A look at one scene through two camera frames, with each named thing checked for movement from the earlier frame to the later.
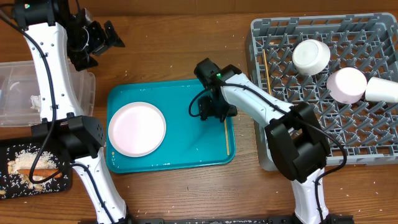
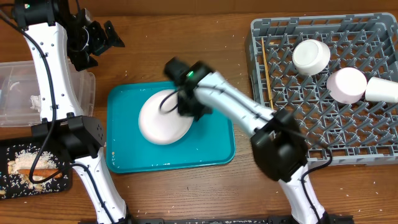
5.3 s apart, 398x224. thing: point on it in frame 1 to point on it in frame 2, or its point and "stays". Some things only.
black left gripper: x=77 y=58 stays
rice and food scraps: x=25 y=160 stays
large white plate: x=137 y=129 to x=159 y=120
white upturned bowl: x=310 y=56 stays
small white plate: x=347 y=85 stays
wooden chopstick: x=226 y=135 to x=267 y=73
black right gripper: x=208 y=111 to x=185 y=109
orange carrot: x=41 y=172 stays
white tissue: x=36 y=101 stays
